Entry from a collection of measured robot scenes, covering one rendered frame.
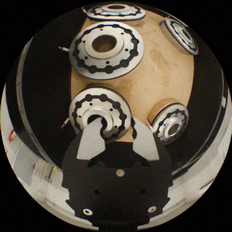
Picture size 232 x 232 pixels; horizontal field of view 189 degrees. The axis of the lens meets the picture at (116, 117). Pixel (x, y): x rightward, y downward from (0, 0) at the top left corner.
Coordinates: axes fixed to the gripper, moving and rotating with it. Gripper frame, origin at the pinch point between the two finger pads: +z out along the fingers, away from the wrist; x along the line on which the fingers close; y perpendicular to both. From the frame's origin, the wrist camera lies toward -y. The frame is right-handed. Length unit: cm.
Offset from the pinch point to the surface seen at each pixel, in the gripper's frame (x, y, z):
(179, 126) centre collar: 12.5, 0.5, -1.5
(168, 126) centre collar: 9.1, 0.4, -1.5
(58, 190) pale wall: -221, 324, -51
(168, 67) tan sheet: 8.7, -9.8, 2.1
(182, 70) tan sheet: 13.0, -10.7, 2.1
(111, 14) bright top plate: -1.8, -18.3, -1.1
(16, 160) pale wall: -282, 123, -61
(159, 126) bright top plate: 7.5, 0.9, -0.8
